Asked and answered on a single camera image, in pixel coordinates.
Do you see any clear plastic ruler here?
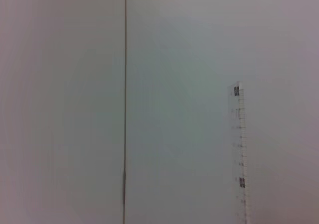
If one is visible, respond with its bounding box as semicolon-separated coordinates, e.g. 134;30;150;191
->
228;81;251;224

